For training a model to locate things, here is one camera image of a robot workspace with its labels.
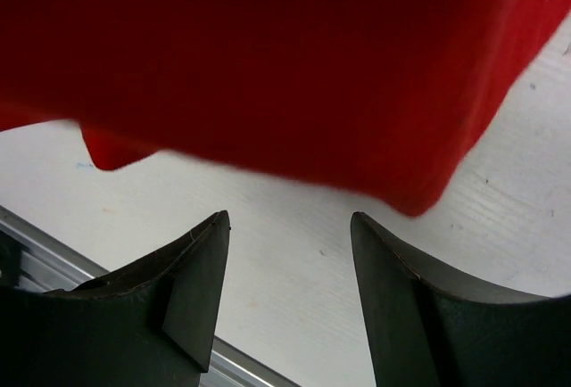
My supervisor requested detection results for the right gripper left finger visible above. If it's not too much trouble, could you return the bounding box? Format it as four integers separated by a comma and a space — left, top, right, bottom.
1, 210, 230, 386

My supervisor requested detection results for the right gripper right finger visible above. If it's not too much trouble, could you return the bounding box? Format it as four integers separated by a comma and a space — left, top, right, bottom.
351, 212, 570, 386

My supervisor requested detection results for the red t shirt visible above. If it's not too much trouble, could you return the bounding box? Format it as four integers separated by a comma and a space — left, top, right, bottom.
1, 0, 570, 217

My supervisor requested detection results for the aluminium rail frame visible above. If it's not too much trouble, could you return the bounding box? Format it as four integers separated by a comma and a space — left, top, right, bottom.
1, 208, 295, 387

